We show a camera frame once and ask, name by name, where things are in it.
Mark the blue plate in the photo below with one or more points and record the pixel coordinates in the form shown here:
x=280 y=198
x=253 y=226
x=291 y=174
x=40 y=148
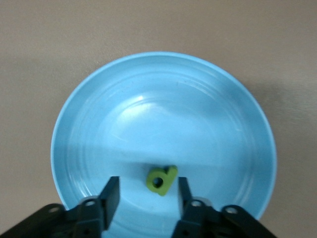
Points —
x=161 y=111

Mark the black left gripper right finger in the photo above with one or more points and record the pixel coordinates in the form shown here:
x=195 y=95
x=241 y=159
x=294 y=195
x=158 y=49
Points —
x=188 y=213

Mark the green small letter p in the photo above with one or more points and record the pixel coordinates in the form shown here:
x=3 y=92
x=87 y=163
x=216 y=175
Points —
x=169 y=176

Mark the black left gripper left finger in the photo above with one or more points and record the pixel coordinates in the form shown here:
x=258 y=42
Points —
x=109 y=205

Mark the brown table cover mat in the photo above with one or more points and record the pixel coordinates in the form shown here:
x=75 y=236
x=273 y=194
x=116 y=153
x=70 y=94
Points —
x=37 y=74

